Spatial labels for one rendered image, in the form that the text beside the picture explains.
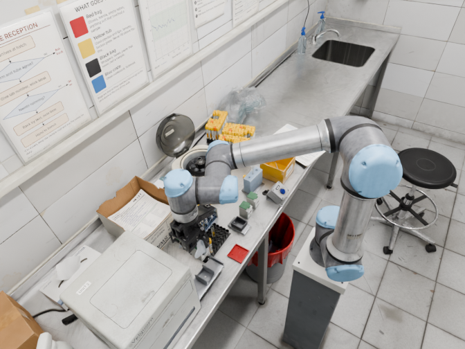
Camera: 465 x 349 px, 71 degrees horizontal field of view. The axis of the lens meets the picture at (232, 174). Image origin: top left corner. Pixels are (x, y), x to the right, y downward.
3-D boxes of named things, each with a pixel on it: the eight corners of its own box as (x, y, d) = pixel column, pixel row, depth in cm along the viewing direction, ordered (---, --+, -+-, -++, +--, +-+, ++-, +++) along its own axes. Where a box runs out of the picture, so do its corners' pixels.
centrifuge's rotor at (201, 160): (201, 188, 156) (200, 176, 150) (180, 173, 163) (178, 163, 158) (223, 169, 163) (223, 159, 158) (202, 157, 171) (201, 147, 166)
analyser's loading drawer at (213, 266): (192, 311, 117) (190, 305, 114) (178, 302, 120) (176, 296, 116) (224, 267, 129) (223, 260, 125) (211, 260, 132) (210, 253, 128)
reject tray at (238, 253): (241, 264, 132) (241, 262, 131) (227, 256, 135) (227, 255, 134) (249, 251, 136) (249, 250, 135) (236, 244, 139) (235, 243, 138)
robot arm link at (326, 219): (342, 222, 127) (347, 199, 118) (352, 252, 117) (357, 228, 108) (311, 225, 128) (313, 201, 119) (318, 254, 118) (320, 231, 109)
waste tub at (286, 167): (282, 186, 161) (284, 172, 154) (259, 176, 166) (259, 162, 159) (295, 169, 168) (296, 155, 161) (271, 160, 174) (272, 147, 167)
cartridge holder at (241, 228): (244, 235, 141) (244, 230, 139) (228, 226, 145) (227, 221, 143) (251, 227, 144) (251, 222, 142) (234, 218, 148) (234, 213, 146)
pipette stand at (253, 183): (252, 197, 157) (252, 183, 150) (241, 191, 160) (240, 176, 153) (264, 185, 162) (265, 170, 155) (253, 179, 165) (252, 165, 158)
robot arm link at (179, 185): (192, 187, 81) (158, 188, 81) (198, 215, 89) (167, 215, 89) (195, 165, 86) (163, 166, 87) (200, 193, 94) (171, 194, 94)
